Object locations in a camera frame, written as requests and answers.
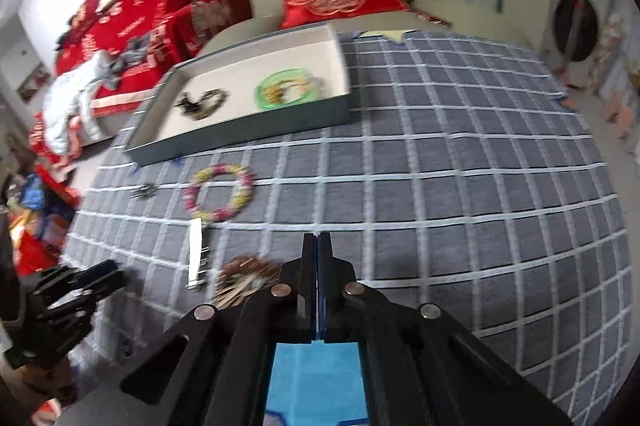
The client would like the silver hair comb clip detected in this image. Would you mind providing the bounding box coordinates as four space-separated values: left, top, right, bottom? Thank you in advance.
186 219 210 291

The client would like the brown beaded bracelet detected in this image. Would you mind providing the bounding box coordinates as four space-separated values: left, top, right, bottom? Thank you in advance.
187 87 230 122

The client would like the blue printed box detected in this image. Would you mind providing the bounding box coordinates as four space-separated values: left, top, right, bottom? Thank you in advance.
20 173 76 247

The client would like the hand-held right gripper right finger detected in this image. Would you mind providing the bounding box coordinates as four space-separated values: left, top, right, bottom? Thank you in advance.
320 233 573 426

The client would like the white washing machine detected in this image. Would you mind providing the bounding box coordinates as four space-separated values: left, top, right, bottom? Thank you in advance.
545 0 616 74

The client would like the pink yellow beaded bracelet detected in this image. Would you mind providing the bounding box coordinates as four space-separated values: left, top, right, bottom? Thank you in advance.
182 163 255 222

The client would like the red box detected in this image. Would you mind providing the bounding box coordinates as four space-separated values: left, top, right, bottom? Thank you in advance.
15 226 61 277

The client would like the low framed photo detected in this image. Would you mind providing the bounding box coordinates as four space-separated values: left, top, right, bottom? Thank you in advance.
17 64 48 102

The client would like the light blue garment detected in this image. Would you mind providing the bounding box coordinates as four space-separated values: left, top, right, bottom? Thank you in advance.
42 51 113 154

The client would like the grey crumpled cloth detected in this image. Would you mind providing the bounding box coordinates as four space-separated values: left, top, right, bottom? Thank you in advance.
107 34 156 90

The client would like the green translucent bangle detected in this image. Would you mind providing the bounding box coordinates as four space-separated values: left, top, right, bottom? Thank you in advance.
254 67 326 109

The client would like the pale flower decoration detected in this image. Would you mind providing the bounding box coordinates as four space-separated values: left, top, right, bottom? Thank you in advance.
597 11 626 72

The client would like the red mop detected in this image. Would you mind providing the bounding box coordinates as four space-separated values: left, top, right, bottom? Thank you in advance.
562 0 593 80

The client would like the black hair claw clip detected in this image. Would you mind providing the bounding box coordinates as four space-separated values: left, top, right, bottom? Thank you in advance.
172 92 203 114

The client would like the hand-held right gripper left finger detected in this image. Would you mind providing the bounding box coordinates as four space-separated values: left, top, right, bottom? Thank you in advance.
60 233 318 426

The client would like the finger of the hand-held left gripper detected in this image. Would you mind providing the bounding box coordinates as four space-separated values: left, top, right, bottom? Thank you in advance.
27 266 76 307
75 259 126 302

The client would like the brown coil hair tie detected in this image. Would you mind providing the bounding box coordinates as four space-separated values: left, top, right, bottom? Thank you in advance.
212 255 283 309

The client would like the grey rectangular tray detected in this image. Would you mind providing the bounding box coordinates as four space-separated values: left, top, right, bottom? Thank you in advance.
122 22 353 167

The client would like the gold bangle with beads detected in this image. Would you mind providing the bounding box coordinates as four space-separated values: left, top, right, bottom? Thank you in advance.
265 79 313 104

